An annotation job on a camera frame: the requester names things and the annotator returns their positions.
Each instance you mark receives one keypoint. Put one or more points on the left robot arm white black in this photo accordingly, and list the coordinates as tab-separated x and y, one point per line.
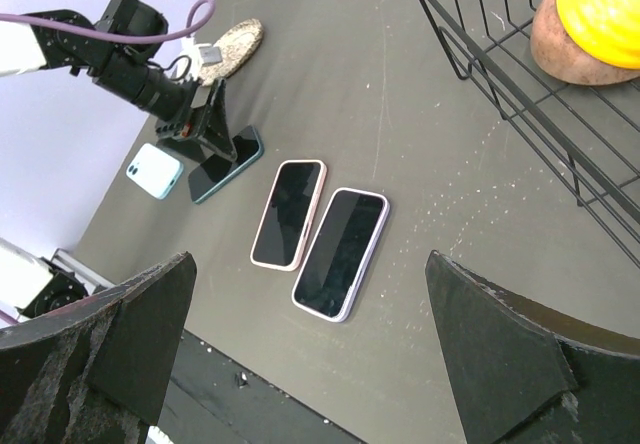
117	53

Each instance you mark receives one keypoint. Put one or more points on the light blue phone case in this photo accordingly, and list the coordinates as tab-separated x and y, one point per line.
154	171

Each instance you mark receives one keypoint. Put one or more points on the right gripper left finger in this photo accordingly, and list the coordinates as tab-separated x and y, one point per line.
97	370

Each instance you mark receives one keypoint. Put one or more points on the lavender phone case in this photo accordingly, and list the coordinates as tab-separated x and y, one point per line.
372	254

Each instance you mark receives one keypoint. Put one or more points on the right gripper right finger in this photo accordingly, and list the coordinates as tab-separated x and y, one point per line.
521	372

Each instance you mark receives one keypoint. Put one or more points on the purple edged black smartphone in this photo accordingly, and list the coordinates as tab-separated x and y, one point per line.
337	251

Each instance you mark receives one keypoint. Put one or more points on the black wire basket wooden handles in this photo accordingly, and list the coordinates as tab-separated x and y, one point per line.
588	136

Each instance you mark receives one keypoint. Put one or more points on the speckled beige plate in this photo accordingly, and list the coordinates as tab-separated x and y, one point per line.
236	46

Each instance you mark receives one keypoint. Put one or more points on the aluminium frame rail front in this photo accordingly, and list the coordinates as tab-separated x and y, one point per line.
63	258

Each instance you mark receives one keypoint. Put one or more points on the orange yellow cupcake toy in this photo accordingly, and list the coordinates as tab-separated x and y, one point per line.
587	42

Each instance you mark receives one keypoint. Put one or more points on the green smartphone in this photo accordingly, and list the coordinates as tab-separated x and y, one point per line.
215	172

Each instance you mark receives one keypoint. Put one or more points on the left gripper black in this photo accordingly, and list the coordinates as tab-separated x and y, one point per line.
151	90

